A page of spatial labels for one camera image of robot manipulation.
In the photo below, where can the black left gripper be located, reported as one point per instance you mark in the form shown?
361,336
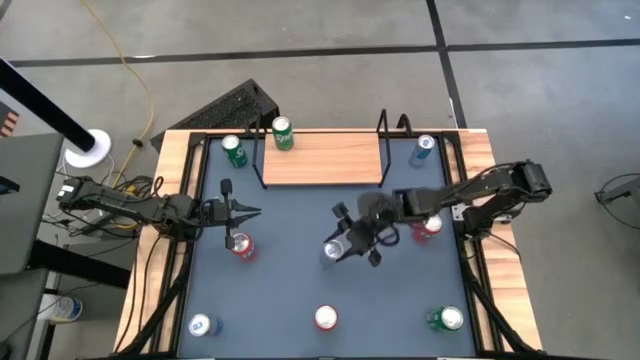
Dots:
215,212

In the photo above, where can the black curved loop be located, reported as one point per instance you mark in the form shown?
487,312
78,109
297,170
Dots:
404,120

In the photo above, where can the black pole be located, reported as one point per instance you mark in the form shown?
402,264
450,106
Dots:
40,102

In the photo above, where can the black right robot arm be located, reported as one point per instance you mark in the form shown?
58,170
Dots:
500,182

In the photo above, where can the green Sprite can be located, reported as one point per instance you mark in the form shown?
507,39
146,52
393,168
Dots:
282,134
445,318
235,150

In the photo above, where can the grey cabinet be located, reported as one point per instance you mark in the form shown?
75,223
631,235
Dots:
27,200

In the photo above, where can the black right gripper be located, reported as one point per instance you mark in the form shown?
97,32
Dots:
375,220

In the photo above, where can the black perforated box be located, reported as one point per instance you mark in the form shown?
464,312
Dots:
225,107

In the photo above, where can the white plastic bottle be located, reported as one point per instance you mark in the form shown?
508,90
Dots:
60,308

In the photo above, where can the silver metal bracket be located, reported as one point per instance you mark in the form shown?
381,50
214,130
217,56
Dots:
459,212

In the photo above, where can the red Fanta strawberry can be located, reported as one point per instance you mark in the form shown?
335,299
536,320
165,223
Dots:
244,246
429,227
326,317

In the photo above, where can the blue silver Red Bull can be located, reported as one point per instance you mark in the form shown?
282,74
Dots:
334,249
422,149
202,325

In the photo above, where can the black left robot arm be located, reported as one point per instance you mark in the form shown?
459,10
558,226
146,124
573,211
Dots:
125,202

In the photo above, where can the grey-blue table mat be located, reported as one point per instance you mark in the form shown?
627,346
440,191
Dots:
300,290

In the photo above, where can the striped sign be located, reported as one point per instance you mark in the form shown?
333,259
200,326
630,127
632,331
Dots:
7,122

